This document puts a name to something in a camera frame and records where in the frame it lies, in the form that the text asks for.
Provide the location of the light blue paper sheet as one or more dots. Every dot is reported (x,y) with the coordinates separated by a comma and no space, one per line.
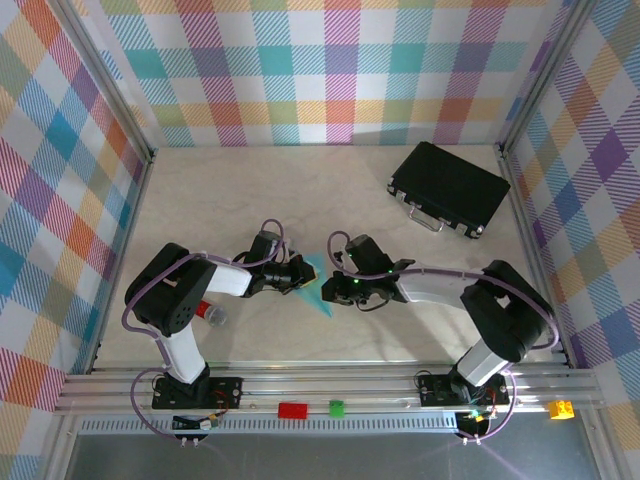
(316,299)

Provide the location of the green toy brick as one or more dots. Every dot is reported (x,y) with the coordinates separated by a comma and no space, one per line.
(337,408)

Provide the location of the yellow toy brick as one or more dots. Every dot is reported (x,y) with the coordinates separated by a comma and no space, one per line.
(561,410)

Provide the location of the black briefcase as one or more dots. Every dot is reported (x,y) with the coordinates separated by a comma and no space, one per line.
(450,185)

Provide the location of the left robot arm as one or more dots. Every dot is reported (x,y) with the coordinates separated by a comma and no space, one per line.
(227,280)

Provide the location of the small clear red object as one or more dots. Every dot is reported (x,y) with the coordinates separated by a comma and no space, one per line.
(216,316)

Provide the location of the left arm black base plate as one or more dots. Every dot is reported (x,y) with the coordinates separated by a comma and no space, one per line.
(230,392)

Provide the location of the aluminium frame post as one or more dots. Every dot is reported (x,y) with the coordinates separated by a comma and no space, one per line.
(545,75)
(105,80)

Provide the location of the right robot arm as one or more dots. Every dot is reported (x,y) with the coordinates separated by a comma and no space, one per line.
(435,290)

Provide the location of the aluminium side rail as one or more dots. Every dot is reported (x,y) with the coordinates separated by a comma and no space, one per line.
(125,225)

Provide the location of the small adapter circuit board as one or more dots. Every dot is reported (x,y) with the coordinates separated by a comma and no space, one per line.
(475,416)
(197,422)

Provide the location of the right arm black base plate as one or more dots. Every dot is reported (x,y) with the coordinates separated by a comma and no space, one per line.
(432,390)

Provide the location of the red toy brick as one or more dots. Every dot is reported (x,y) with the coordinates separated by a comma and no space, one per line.
(293,410)

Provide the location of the wide aluminium frame rail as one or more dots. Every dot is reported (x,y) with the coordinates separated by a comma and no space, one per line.
(350,385)

